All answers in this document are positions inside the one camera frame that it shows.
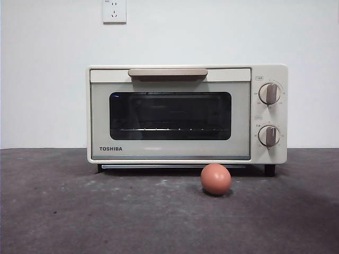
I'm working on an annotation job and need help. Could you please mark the glass oven door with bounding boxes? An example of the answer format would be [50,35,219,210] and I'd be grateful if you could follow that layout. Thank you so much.
[90,68,252,161]

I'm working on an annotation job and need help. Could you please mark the brown egg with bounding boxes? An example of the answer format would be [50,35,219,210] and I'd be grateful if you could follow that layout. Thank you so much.
[200,163,233,196]

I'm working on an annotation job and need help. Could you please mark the silver crumb tray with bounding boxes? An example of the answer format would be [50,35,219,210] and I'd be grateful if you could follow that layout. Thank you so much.
[101,164,247,169]

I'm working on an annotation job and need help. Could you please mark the small beige oven knob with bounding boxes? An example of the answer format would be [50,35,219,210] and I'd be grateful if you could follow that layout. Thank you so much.
[258,125,281,147]

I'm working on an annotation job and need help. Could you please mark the large beige oven knob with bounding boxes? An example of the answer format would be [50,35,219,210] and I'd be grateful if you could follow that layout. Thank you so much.
[258,82,283,104]

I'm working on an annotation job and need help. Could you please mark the cream Toshiba toaster oven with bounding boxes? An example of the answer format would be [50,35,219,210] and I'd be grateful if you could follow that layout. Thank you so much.
[86,64,289,177]

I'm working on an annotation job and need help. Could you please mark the metal wire oven rack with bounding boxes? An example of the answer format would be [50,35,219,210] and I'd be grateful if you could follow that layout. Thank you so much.
[110,128,212,132]

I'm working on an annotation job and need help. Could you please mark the white wall socket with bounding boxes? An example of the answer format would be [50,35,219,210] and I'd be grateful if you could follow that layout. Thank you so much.
[102,0,127,25]

